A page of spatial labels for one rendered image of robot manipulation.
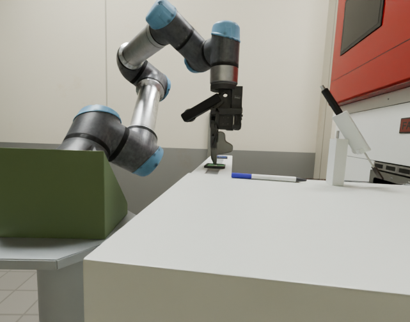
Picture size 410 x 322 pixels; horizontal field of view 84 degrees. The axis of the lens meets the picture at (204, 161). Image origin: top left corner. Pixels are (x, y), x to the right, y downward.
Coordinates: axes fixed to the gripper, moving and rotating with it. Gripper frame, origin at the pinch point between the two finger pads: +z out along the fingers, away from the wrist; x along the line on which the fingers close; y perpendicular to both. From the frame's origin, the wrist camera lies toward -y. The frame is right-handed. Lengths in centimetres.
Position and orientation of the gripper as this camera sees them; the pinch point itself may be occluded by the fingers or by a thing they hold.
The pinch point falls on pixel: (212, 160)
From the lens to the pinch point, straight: 63.4
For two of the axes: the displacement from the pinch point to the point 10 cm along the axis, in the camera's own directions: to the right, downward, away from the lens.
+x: 1.2, -1.1, 9.9
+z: -0.4, 9.9, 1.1
